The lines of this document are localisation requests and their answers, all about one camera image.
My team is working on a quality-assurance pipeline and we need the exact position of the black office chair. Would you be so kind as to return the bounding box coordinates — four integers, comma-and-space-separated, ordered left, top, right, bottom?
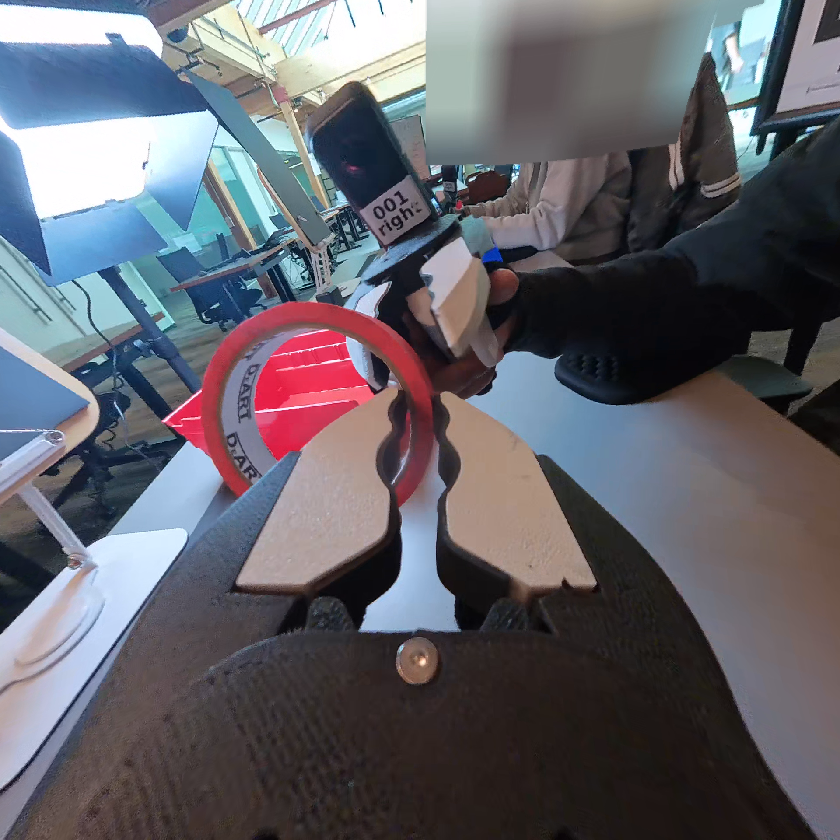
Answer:
157, 248, 265, 330

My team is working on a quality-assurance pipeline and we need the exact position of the dark striped jacket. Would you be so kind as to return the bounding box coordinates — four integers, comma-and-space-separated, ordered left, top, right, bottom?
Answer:
626, 52, 743, 255

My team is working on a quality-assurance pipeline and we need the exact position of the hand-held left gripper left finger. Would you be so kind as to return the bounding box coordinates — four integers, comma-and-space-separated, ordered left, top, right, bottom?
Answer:
235, 387, 403, 598

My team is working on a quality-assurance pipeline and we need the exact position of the grey board on stand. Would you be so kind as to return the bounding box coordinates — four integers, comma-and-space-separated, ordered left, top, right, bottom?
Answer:
185, 71, 337, 298

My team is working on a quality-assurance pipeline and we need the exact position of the red tape roll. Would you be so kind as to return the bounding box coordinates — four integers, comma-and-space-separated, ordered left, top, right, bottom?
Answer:
201, 302, 436, 508

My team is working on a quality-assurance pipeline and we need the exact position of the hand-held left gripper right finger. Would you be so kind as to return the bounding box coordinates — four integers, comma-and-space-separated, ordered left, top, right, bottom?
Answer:
433, 391, 599, 602

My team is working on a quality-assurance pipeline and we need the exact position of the wooden office desk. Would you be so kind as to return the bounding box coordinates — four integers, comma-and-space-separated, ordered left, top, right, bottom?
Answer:
172, 236, 304, 324

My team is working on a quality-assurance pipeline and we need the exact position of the studio light panel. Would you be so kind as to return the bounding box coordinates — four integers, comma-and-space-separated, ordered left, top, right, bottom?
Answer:
0, 0, 221, 287

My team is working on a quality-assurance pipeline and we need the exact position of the person's right forearm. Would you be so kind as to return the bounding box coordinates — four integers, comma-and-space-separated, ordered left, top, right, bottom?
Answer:
508, 115, 840, 359

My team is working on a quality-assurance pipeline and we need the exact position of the light stand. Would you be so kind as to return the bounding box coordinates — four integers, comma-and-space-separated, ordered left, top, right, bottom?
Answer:
98, 266, 202, 395

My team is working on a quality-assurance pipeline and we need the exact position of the red plastic bin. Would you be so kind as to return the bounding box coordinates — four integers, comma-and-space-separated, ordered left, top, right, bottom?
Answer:
163, 328, 396, 461

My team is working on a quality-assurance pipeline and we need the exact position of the black board on stand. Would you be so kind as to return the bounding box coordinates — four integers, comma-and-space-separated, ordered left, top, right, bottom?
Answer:
0, 327, 190, 792

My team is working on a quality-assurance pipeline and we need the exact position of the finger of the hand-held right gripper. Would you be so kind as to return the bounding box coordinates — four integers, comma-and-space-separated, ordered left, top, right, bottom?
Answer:
420, 239, 500, 368
344, 281, 396, 395

